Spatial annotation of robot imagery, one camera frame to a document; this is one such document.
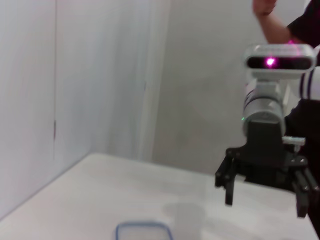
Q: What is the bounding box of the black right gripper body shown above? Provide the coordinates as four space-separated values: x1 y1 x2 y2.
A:
225 119 309 191

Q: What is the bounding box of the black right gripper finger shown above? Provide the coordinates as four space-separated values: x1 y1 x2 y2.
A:
214 154 238 206
291 165 320 218

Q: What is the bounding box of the clear lunch box blue rim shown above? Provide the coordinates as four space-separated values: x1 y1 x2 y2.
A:
114 219 174 240

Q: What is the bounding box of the person's bare forearm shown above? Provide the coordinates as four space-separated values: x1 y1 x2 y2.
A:
257 11 295 46

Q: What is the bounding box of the person's bare hand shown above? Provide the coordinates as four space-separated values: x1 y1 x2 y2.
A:
252 0 278 16

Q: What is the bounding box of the person's black clothed body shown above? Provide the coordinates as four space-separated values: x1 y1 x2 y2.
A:
283 0 320 240

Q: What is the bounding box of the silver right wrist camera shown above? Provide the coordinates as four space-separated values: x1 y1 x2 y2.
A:
242 44 316 81

